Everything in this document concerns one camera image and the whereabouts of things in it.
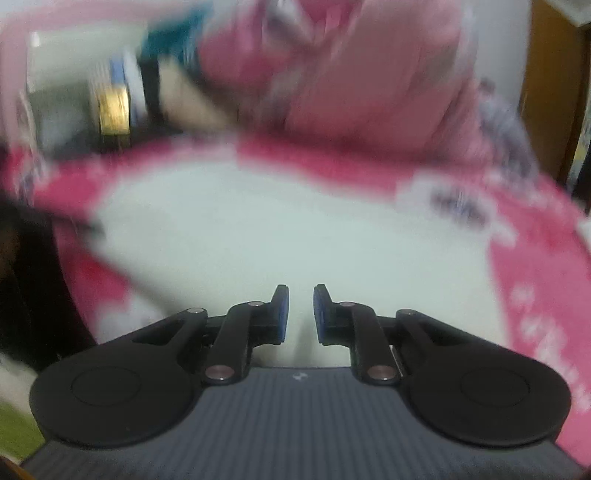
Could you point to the white sweater with deer embroidery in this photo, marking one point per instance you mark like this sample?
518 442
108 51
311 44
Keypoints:
277 230

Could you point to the black and gold patterned item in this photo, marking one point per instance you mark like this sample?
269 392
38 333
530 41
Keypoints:
113 113

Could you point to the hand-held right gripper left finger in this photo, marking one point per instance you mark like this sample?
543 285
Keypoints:
282 316

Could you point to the pink blanket with white print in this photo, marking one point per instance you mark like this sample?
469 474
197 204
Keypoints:
531 258

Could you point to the dark cloth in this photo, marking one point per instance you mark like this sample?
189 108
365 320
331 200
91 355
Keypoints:
32 286

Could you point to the beige cloth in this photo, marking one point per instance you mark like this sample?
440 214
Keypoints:
194 101

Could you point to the green cloth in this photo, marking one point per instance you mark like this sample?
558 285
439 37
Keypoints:
18 429

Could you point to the blue and white item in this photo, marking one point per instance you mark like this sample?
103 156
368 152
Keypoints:
124 76

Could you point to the pale pink quilt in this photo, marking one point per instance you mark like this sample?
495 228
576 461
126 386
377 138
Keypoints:
369 74

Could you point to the teal cloth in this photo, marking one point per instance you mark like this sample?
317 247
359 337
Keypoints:
180 32

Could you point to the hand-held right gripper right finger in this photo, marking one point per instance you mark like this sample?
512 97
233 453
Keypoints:
318 316

